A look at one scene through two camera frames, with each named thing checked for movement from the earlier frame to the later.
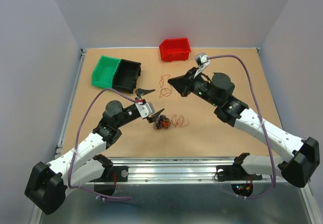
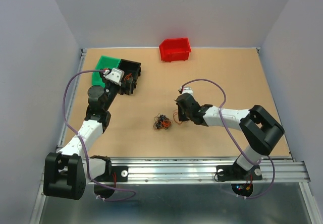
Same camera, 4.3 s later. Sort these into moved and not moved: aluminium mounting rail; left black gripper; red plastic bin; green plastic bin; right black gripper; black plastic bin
Moved: left black gripper; right black gripper
Not moved: black plastic bin; green plastic bin; aluminium mounting rail; red plastic bin
